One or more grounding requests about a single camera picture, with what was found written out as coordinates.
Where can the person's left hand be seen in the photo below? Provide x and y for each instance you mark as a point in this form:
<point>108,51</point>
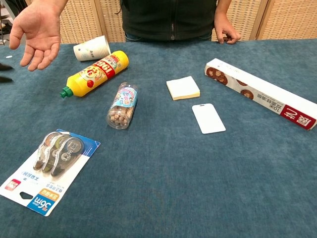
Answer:
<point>226,29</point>

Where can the person's right hand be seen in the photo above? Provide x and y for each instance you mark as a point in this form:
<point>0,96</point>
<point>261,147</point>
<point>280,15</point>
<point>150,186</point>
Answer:
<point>39,32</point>

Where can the robot left five-finger hand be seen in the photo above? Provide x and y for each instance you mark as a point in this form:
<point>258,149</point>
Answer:
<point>5,67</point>

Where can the correction tape blister pack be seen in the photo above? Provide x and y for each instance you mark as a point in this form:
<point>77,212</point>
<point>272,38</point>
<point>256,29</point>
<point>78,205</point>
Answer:
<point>49,173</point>

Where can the person's right forearm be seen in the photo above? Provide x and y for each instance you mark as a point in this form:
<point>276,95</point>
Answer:
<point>59,3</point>

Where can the person's left forearm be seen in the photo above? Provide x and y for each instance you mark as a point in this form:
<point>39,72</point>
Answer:
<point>223,6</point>

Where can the person's black jacket torso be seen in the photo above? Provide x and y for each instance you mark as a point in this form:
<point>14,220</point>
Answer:
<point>168,17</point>

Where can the white paper cup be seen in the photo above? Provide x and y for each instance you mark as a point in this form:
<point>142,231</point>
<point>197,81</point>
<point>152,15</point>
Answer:
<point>91,49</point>

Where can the wicker folding screen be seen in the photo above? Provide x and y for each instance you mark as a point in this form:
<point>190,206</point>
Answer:
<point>284,17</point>

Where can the yellow bottle with green cap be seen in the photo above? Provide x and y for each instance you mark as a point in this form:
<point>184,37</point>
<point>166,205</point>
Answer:
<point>96,73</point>

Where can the long white baking paper box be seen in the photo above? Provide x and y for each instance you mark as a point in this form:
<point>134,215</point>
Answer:
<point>260,91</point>

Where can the pale yellow sticky note pad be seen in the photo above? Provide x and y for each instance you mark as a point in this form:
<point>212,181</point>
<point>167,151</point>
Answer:
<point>182,88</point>

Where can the white rectangular card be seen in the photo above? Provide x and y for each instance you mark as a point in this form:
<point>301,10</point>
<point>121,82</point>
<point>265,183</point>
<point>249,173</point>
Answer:
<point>208,119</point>

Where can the clear snack jar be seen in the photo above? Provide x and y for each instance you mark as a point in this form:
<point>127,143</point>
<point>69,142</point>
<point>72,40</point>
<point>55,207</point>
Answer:
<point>122,104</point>

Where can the blue table cloth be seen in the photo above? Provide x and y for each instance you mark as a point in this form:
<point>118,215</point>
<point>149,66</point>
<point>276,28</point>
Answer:
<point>161,173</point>

